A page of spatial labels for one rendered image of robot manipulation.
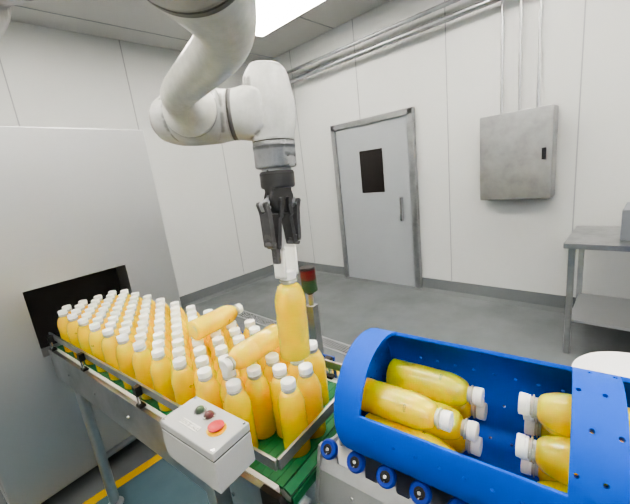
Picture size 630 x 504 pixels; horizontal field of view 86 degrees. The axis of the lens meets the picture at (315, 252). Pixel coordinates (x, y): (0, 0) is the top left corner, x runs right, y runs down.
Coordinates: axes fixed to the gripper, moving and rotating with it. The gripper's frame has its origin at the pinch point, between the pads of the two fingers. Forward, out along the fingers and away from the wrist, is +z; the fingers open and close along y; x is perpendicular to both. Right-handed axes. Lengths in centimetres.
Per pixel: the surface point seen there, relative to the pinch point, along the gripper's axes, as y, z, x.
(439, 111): 354, -86, 35
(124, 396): -3, 54, 78
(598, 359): 50, 36, -64
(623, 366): 48, 36, -69
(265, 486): -10, 54, 5
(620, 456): -6, 23, -58
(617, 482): -8, 26, -58
